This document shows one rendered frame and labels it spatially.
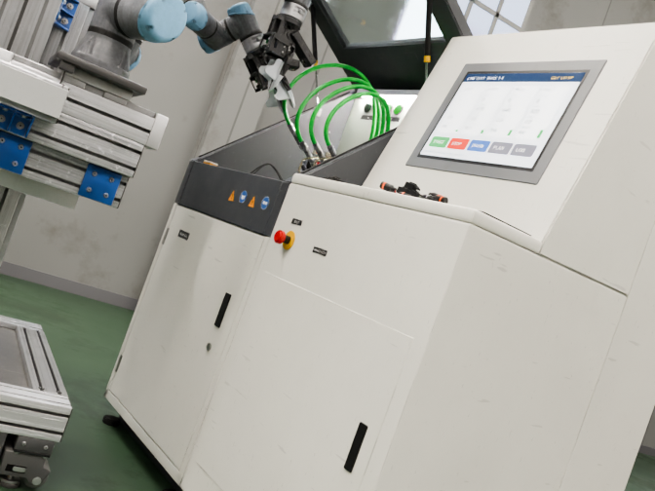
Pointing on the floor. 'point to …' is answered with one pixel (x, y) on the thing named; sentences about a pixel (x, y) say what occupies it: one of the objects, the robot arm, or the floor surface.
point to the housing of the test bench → (620, 393)
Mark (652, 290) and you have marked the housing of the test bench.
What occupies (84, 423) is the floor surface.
